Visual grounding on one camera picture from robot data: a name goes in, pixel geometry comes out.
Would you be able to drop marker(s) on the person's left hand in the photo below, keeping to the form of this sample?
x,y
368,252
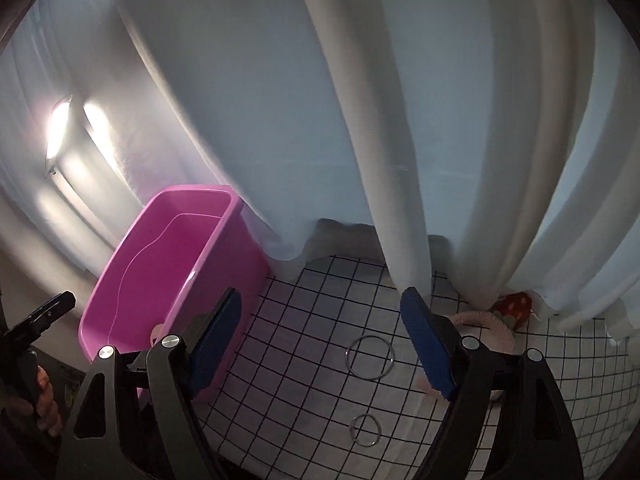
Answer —
x,y
47,400

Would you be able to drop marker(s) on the pink plastic bin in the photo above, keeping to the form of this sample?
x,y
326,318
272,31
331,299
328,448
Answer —
x,y
150,270

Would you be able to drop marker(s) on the white curtain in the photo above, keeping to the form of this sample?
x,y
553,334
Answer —
x,y
300,110

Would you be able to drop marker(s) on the small silver bangle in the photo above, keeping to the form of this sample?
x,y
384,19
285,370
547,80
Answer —
x,y
382,430
350,430

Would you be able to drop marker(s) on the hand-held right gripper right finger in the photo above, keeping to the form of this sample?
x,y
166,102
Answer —
x,y
430,355

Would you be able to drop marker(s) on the white black checked tablecloth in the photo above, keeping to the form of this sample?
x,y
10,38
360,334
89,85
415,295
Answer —
x,y
300,360

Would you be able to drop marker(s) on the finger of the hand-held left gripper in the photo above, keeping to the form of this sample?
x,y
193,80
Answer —
x,y
47,312

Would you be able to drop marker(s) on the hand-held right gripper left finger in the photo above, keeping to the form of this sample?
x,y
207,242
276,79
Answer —
x,y
217,345

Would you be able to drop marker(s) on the pink fuzzy strawberry headband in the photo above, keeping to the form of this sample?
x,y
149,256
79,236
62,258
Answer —
x,y
492,325

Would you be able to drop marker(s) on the large silver bangle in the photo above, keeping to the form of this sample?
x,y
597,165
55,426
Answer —
x,y
346,357

